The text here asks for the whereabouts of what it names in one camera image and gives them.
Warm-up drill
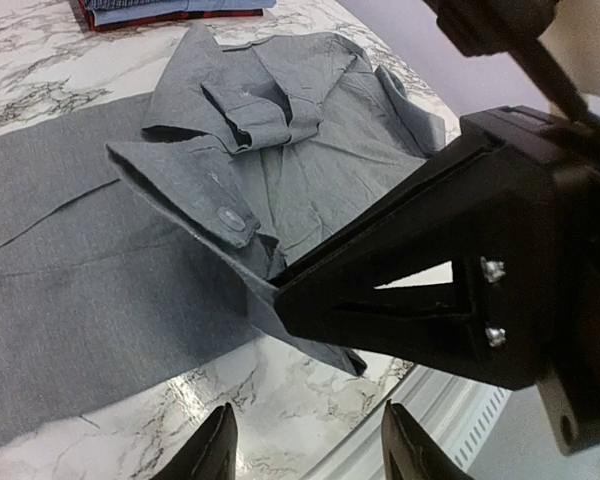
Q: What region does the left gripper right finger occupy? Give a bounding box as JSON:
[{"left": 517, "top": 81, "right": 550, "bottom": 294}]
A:
[{"left": 381, "top": 401, "right": 472, "bottom": 480}]

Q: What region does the red plaid folded shirt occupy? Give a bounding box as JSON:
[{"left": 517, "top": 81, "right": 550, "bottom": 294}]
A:
[{"left": 78, "top": 0, "right": 277, "bottom": 32}]

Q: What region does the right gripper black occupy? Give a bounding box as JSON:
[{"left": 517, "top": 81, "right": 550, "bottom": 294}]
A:
[{"left": 460, "top": 107, "right": 600, "bottom": 455}]

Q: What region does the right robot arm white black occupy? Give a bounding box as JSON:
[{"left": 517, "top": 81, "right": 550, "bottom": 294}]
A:
[{"left": 274, "top": 1, "right": 600, "bottom": 455}]

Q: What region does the blue checked folded shirt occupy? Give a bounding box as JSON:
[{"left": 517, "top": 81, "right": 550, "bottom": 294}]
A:
[{"left": 81, "top": 0, "right": 276, "bottom": 27}]

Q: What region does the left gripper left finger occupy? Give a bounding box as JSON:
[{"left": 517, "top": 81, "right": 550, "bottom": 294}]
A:
[{"left": 152, "top": 403, "right": 238, "bottom": 480}]

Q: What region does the aluminium frame rail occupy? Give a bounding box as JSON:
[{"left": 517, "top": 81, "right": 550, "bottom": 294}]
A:
[{"left": 304, "top": 366, "right": 511, "bottom": 479}]

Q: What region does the grey long sleeve shirt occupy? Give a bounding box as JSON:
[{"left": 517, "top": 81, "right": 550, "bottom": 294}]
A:
[{"left": 0, "top": 27, "right": 446, "bottom": 447}]

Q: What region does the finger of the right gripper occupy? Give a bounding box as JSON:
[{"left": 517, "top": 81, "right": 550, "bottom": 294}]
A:
[
  {"left": 273, "top": 139, "right": 510, "bottom": 285},
  {"left": 274, "top": 189, "right": 555, "bottom": 390}
]

